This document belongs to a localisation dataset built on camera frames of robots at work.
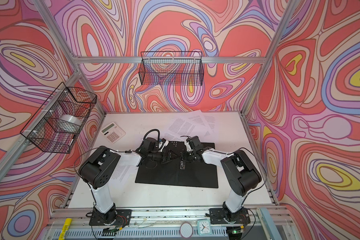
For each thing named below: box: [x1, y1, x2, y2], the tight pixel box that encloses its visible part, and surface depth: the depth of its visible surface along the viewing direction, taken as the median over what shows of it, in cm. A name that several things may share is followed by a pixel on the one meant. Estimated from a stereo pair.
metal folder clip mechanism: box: [180, 161, 186, 170], surface depth 93 cm
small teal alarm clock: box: [197, 219, 212, 236], surface depth 70 cm
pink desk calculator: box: [100, 122, 126, 144], surface depth 107 cm
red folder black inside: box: [135, 141, 219, 188], surface depth 88 cm
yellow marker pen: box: [58, 218, 72, 240], surface depth 70 cm
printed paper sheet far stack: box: [164, 109, 217, 141], surface depth 113 cm
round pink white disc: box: [179, 222, 194, 239], surface depth 67 cm
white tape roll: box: [59, 114, 83, 126], surface depth 75 cm
